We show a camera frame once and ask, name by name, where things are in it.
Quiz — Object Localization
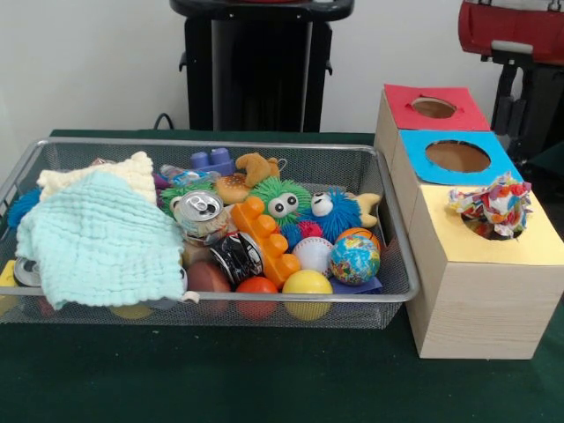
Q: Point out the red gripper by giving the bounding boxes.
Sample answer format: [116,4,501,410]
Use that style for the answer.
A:
[456,0,564,138]

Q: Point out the small colourful spotted cloth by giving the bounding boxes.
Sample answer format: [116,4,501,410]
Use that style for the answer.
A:
[447,171,534,241]

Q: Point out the green spiky ball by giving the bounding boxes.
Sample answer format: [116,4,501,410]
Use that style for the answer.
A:
[249,177,313,225]

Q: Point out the cream waffle cloth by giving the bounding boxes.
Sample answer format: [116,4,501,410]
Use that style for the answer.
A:
[34,150,156,206]

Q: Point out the mint green waffle cloth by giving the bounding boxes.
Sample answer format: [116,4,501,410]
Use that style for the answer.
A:
[15,170,189,310]

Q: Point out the wooden box with three holes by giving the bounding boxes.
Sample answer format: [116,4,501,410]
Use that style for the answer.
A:
[373,83,564,360]

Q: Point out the blue spiky toy yellow horns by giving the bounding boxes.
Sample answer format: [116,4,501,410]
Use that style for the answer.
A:
[301,188,382,241]

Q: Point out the globe print ball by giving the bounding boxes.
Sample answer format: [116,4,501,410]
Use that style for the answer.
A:
[330,235,382,286]

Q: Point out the white baseball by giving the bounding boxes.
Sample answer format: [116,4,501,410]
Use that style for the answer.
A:
[292,236,335,278]

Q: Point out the brown plush toy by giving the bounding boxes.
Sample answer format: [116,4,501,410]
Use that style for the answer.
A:
[235,152,282,189]

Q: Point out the yellow ball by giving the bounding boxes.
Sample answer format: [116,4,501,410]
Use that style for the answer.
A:
[282,269,335,322]

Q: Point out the orange plastic brick block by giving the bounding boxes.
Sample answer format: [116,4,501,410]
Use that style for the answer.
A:
[231,196,301,290]

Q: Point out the crushed black drink can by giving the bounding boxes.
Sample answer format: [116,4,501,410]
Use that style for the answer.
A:
[210,232,264,283]

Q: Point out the green label drink can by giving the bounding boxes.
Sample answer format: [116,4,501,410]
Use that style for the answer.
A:
[169,189,231,244]

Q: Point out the dark green tablecloth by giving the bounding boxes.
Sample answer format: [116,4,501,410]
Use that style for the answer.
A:
[0,128,564,423]

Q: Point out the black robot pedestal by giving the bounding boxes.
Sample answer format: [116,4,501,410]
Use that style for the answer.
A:
[169,0,356,133]

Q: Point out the shallow wire mesh bin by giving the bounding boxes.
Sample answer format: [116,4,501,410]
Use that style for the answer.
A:
[0,137,419,330]

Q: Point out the black cable loop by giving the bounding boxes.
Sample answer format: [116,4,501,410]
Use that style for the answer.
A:
[152,112,178,131]

